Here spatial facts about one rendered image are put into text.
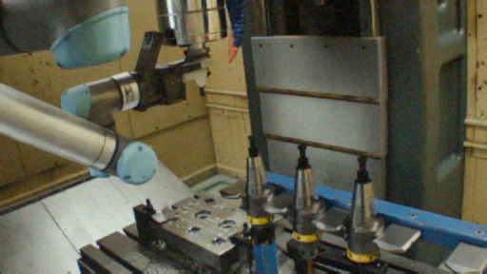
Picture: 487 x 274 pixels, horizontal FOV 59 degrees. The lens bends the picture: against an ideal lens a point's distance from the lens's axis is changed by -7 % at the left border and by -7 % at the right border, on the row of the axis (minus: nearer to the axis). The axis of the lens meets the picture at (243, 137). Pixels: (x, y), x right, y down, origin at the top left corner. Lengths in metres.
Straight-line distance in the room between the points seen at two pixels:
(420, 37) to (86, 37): 0.99
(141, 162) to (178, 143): 1.56
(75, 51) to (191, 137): 2.02
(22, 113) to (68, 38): 0.34
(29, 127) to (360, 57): 0.89
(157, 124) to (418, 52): 1.39
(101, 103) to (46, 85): 1.08
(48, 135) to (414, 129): 0.95
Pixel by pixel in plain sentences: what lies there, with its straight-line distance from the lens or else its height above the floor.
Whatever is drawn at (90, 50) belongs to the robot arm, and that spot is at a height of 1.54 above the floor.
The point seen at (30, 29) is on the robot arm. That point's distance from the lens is 0.45.
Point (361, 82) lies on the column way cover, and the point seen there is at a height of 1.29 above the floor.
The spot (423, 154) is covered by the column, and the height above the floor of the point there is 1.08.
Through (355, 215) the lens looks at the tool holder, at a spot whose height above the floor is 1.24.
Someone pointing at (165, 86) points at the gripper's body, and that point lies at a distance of 1.01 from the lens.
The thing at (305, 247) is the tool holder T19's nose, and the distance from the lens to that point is 0.79.
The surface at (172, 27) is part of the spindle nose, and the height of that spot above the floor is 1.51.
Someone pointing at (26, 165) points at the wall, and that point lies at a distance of 2.01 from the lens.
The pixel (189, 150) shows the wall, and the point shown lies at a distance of 2.43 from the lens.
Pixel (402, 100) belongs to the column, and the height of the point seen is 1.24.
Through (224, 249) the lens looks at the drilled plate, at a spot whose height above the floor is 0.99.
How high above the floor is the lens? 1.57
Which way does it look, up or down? 18 degrees down
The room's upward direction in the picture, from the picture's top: 7 degrees counter-clockwise
